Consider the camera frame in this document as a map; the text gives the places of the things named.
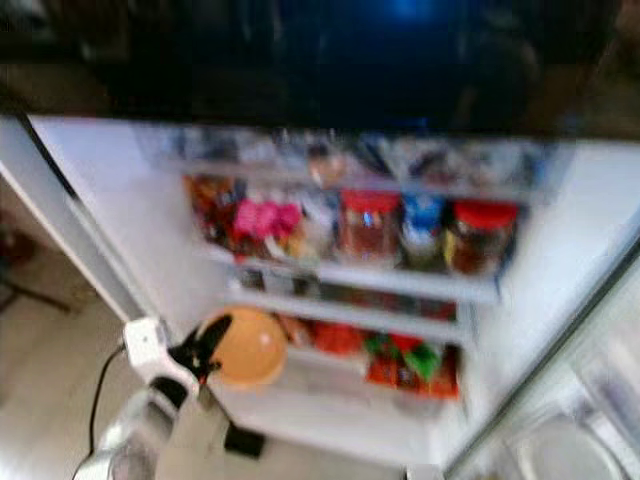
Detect orange plastic bowl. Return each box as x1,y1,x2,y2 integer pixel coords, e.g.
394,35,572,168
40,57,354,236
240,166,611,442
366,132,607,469
205,307,290,390

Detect white fridge shelf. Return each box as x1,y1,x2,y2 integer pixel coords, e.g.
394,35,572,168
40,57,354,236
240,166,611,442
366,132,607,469
204,245,507,307
224,285,477,347

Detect white open fridge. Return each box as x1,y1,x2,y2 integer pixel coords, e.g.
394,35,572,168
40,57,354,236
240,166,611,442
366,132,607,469
0,0,640,480

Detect fridge door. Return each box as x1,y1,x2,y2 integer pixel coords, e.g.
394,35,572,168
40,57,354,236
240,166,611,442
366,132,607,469
444,228,640,480

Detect black block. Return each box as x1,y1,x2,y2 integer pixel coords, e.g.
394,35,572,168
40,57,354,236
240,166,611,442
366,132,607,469
222,422,267,462

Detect red food item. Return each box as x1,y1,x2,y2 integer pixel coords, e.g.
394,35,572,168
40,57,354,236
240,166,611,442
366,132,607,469
304,319,367,357

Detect pink packet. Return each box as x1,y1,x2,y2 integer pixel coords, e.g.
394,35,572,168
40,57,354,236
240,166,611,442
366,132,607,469
230,198,304,260

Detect brown packet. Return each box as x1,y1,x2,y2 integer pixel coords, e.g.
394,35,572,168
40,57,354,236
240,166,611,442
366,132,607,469
184,175,242,247

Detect red-lid jar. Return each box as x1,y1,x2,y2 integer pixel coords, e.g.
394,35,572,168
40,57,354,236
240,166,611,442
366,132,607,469
336,189,404,267
445,200,522,279

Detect red and green packets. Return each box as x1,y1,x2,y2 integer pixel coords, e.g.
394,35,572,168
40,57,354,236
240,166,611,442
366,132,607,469
362,332,462,402

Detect blue-lid jar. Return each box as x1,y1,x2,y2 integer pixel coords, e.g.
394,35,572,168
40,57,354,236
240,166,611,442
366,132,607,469
400,193,450,272

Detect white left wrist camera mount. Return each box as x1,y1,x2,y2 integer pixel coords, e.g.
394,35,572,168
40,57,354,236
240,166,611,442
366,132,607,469
122,316,200,401

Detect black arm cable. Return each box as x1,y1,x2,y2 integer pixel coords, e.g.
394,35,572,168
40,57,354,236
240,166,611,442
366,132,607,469
87,339,130,457

